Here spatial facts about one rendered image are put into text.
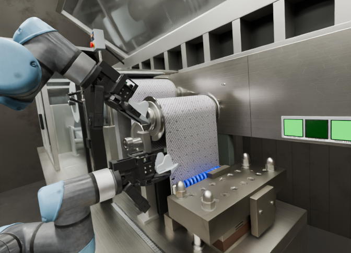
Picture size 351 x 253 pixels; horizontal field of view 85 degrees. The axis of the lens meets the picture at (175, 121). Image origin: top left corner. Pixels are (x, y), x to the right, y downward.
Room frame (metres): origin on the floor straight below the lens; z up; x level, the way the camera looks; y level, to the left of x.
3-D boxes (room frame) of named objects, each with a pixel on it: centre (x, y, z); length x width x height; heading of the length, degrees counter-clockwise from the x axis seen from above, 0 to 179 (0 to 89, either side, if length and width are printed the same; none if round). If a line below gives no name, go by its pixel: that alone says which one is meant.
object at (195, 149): (0.65, -0.06, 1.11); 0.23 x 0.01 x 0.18; 127
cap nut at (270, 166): (0.64, -0.32, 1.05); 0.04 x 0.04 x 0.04
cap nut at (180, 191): (0.52, 0.00, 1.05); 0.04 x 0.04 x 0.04
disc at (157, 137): (0.62, 0.08, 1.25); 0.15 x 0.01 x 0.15; 37
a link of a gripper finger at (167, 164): (0.56, 0.03, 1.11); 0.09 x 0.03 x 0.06; 126
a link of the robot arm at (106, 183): (0.46, 0.19, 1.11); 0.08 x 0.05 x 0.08; 37
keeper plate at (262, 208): (0.52, -0.23, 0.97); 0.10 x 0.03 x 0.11; 127
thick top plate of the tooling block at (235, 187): (0.58, -0.16, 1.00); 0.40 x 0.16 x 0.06; 127
